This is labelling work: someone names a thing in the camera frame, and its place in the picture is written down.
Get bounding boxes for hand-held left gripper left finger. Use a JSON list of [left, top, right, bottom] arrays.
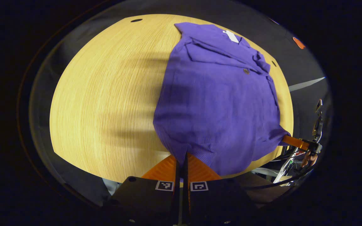
[[104, 154, 181, 225]]

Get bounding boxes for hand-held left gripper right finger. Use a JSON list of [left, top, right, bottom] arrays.
[[183, 153, 257, 225]]

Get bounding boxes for purple polo shirt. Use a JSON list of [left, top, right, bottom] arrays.
[[153, 22, 291, 176]]

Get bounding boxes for white stand frame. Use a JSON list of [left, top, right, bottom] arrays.
[[253, 148, 298, 183]]

